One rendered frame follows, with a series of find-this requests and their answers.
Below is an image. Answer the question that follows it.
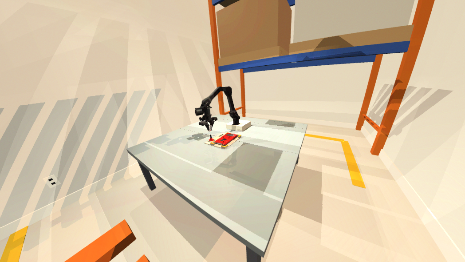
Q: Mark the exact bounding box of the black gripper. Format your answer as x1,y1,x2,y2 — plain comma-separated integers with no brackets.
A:
199,114,217,130

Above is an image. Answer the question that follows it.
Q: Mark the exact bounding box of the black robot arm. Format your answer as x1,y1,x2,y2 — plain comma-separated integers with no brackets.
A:
195,86,240,125

